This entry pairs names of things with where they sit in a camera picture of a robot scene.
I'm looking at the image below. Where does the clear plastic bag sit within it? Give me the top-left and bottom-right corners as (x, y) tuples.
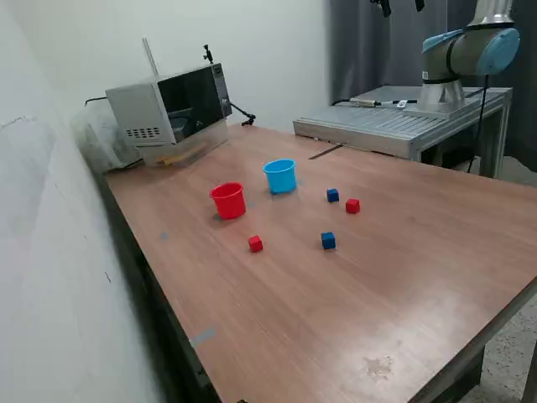
(70, 102), (143, 173)

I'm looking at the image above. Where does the red plastic cup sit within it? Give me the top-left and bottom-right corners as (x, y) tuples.
(209, 181), (247, 221)

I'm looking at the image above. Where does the aluminium robot mount table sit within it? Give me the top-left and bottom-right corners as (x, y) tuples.
(292, 86), (514, 177)

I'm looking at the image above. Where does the blue plastic cup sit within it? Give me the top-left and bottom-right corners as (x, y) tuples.
(263, 158), (298, 195)

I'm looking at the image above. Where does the silver microwave oven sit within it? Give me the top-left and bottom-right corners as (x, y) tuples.
(104, 62), (233, 148)

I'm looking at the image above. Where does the clear acrylic stand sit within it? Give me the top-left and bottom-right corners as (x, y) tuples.
(140, 119), (230, 169)

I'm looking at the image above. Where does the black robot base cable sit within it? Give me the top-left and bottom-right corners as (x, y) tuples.
(467, 74), (490, 175)

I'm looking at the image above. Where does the thin white rod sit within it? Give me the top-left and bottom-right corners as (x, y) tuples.
(142, 37), (160, 79)

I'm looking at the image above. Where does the wooden stick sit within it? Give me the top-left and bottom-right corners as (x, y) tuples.
(155, 142), (209, 165)

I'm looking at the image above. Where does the long blue-grey tape strip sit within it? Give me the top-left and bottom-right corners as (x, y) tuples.
(189, 327), (218, 348)

